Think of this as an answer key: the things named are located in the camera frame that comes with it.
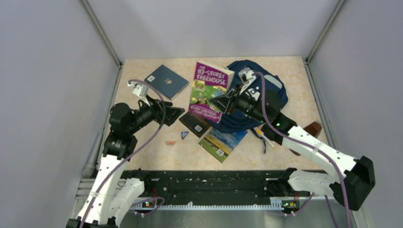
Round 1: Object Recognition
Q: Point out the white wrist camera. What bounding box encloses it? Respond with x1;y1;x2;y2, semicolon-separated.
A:
127;80;150;106
238;67;256;92

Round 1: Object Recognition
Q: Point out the white yellow marker pen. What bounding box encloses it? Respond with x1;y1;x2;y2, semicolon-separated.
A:
254;127;275;148

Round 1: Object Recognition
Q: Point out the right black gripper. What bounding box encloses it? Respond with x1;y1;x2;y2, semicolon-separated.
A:
210;82;268;124

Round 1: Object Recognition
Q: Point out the purple treehouse children's book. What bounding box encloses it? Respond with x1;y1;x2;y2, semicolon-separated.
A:
188;61;235;123

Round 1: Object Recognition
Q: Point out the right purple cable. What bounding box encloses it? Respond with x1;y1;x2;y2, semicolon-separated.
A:
251;71;352;228

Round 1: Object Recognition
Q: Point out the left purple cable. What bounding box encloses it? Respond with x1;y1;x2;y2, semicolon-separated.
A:
78;78;167;228

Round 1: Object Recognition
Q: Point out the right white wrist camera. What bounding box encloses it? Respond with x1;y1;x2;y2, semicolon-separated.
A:
238;67;256;92

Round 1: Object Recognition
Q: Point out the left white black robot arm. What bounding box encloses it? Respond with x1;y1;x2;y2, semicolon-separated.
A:
66;98;185;228

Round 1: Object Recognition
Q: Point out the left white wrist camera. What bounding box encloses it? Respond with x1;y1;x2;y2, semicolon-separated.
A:
127;80;150;106

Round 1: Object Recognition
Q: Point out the black paperback book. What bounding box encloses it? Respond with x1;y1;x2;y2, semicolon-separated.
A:
179;112;212;138

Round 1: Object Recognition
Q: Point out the dark blue hardcover book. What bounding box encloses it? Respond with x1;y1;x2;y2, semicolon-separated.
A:
144;65;189;100

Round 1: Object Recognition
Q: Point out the navy blue student backpack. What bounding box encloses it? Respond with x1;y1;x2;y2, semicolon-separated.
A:
209;60;297;144

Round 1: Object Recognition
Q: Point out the purple cable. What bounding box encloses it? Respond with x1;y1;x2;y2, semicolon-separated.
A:
78;78;167;228
251;71;352;228

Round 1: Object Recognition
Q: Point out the brown leather pouch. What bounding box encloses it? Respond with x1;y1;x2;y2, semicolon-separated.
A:
304;121;322;138

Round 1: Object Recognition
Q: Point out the blue triangular eraser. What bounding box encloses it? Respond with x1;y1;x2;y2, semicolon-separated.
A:
181;131;189;140

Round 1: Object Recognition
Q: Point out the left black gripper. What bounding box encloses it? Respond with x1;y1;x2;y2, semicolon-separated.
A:
128;94;185;134

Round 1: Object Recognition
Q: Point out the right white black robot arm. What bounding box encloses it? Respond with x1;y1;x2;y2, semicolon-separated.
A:
209;90;376;211

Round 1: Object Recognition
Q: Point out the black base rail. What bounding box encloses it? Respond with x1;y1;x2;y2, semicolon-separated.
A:
121;170;310;206

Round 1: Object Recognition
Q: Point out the blue landscape cover book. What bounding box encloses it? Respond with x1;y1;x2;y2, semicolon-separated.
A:
199;128;248;163

